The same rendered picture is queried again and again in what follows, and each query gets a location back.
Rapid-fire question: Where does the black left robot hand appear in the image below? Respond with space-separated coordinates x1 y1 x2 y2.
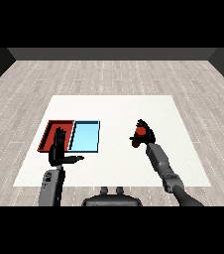
48 126 85 168

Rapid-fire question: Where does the dark grey robot body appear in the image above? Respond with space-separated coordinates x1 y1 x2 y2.
81 187 144 207

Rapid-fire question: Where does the shallow red open box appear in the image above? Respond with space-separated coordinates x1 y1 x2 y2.
37 119 76 154

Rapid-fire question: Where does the shallow light blue open box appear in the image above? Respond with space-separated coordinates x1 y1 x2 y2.
66 120 101 154

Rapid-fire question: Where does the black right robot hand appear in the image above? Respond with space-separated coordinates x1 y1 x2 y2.
129 118 157 145

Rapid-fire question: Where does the small red can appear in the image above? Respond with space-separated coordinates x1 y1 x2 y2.
131 126 148 149

